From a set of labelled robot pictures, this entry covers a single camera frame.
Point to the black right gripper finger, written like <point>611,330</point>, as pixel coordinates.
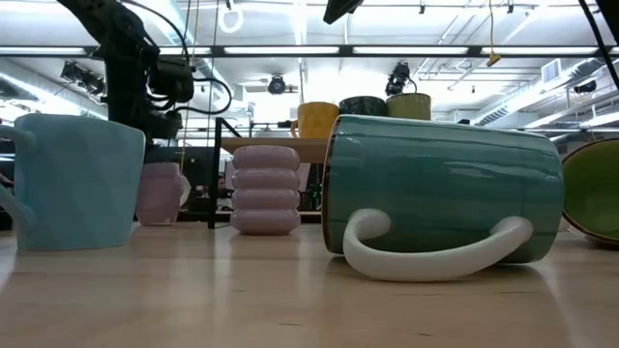
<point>341,7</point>

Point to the dark grey mug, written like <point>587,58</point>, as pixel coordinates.
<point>362,106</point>

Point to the light blue mug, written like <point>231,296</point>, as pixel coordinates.
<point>77,183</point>

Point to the smooth purple mug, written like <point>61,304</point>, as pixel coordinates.
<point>158,195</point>

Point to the yellow mug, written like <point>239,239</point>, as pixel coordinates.
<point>316,121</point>

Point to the pale olive mug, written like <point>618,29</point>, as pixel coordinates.
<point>410,107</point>

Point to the ribbed purple mug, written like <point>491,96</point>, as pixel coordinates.
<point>265,193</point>

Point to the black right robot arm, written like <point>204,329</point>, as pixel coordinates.
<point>611,12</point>

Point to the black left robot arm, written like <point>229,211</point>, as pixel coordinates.
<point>106,19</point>

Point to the black ceiling-mounted device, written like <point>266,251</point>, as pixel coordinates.
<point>399,77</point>
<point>82,77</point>

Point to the round black ceiling fixture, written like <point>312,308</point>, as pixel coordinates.
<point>276,85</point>

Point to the black overhead beam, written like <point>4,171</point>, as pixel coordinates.
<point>435,50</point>

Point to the dark partition panel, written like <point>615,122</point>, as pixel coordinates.
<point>198,174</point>

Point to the yellow hanging tag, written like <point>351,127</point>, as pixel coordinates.
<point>493,60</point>

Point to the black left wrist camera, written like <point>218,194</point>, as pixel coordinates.
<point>171,79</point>

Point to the black metal rig frame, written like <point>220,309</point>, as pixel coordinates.
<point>193,217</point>

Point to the wooden shelf with black frame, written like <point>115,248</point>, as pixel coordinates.
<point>271,143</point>

